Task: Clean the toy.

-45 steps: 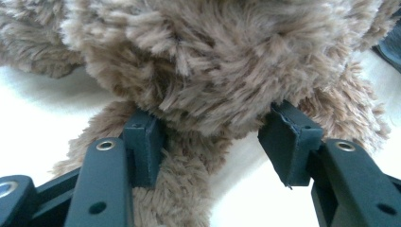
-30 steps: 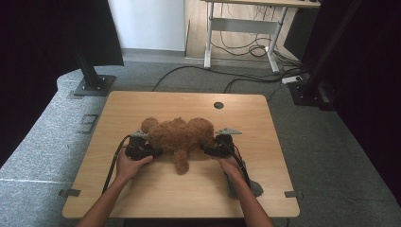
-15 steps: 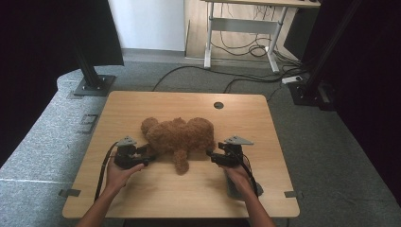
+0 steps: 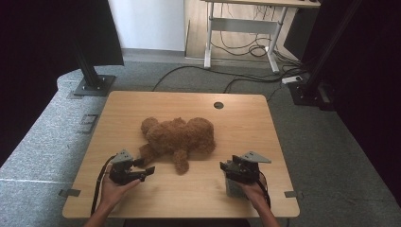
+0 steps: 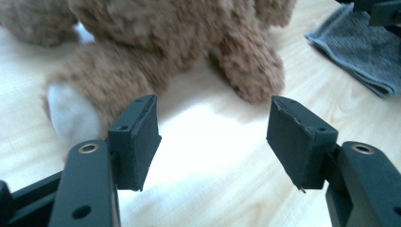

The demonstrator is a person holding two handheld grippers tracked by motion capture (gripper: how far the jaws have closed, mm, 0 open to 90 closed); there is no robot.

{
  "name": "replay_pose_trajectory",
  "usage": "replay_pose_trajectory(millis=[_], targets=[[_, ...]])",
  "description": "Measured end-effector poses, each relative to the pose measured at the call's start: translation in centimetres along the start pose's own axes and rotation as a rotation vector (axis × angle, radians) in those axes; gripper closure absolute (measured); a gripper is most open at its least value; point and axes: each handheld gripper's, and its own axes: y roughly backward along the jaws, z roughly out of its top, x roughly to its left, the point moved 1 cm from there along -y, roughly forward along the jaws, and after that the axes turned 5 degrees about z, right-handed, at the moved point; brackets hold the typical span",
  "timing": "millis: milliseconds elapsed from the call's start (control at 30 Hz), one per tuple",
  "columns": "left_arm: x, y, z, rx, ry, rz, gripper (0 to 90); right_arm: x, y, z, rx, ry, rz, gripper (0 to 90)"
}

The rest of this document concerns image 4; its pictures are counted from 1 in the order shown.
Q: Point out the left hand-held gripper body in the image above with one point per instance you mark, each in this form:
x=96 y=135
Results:
x=121 y=173

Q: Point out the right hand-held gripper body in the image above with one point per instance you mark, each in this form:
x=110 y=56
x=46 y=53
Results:
x=247 y=171

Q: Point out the brown teddy bear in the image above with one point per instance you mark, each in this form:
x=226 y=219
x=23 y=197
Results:
x=179 y=137

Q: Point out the person's left hand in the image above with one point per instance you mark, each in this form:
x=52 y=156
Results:
x=113 y=195

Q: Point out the person's right hand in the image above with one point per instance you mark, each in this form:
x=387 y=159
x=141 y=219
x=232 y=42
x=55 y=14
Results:
x=258 y=194

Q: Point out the grey tape strip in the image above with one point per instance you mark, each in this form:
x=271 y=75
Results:
x=291 y=194
x=70 y=192

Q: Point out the grey floor socket plate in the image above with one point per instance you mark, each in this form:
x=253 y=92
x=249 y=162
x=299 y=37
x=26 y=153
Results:
x=88 y=123

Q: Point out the black round table grommet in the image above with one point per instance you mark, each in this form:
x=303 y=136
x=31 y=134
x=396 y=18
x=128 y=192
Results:
x=218 y=105

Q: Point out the black stand base left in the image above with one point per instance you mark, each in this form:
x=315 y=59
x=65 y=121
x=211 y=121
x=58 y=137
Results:
x=94 y=85

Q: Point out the black metal stand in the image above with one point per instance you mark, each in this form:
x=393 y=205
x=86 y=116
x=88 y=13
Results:
x=302 y=93

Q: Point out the white power strip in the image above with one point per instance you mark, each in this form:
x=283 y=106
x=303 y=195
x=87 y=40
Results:
x=291 y=79

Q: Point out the black curtain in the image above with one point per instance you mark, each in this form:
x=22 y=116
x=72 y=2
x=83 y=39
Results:
x=378 y=94
x=31 y=47

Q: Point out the white metal frame desk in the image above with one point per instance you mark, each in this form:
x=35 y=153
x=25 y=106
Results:
x=242 y=25

